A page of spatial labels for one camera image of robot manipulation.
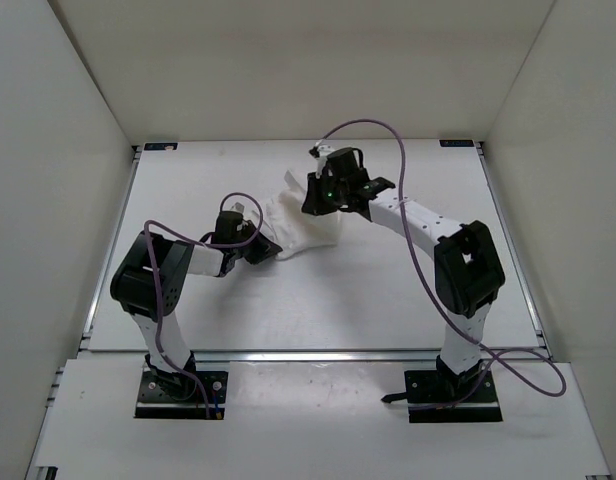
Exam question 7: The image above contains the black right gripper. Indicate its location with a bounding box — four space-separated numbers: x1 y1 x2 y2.
303 170 349 217

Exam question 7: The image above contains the white pleated skirt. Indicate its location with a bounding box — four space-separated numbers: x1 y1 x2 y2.
262 169 343 261

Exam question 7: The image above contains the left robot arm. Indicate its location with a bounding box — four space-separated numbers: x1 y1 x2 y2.
110 211 282 402

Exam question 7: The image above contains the right blue corner label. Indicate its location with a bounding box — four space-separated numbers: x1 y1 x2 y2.
439 139 474 148

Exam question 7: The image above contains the blue corner label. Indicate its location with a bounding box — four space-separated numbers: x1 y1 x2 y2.
439 139 474 148
143 142 178 151

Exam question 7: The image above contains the left blue corner label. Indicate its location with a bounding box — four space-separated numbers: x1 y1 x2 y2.
143 142 178 151

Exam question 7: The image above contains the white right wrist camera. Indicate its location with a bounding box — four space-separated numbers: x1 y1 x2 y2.
309 143 334 159

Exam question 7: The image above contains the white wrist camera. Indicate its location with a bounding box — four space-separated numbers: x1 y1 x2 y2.
231 202 245 214
309 143 334 159

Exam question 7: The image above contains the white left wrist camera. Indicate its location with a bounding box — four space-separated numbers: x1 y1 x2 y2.
231 202 245 214

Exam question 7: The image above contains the aluminium left table rail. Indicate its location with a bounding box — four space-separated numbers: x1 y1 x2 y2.
81 145 143 340

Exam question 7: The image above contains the aluminium table rail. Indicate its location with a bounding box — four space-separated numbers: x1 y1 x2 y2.
476 142 549 351
77 349 539 363
81 145 143 340

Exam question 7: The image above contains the aluminium right table rail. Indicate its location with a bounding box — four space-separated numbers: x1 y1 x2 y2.
476 142 549 351

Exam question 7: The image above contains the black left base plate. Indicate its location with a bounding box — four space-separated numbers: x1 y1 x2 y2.
134 366 229 421

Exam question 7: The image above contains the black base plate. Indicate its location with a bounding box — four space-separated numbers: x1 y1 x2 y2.
134 366 229 421
404 370 503 424

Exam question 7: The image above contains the aluminium front table rail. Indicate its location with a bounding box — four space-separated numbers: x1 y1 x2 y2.
77 349 539 363

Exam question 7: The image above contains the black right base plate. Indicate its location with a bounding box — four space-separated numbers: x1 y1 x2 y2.
404 370 503 424

